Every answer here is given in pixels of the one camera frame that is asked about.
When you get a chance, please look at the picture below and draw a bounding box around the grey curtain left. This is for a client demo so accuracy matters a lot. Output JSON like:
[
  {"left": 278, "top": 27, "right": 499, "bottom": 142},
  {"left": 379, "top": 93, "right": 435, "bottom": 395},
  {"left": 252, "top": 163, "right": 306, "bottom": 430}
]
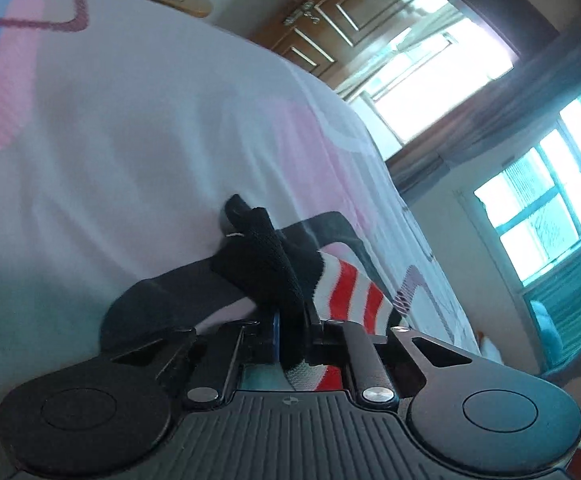
[{"left": 388, "top": 14, "right": 581, "bottom": 203}]

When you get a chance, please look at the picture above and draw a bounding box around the brown wooden door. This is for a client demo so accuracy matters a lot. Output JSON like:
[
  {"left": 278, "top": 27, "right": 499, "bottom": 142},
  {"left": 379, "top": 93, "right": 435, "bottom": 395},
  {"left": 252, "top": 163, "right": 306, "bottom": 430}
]
[{"left": 250, "top": 0, "right": 429, "bottom": 96}]

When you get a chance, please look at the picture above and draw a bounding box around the patterned bed sheet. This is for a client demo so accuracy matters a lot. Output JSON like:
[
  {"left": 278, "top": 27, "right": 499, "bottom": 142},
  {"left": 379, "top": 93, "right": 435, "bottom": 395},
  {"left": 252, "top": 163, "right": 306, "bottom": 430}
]
[{"left": 0, "top": 0, "right": 477, "bottom": 401}]

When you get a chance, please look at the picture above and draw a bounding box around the striped knit sweater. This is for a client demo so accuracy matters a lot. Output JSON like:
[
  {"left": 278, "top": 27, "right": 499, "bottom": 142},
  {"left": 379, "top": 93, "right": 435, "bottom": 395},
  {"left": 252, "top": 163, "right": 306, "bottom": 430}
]
[{"left": 100, "top": 195, "right": 401, "bottom": 391}]

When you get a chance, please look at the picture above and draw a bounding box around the teal blanket outside window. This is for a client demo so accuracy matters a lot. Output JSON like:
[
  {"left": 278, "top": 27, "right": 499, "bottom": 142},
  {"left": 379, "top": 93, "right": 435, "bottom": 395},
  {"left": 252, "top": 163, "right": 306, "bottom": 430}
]
[{"left": 523, "top": 248, "right": 581, "bottom": 386}]

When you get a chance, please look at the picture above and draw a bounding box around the large window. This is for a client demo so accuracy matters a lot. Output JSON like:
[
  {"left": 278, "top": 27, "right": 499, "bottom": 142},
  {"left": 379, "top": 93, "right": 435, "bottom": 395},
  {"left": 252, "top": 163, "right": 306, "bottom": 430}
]
[{"left": 473, "top": 95, "right": 581, "bottom": 286}]

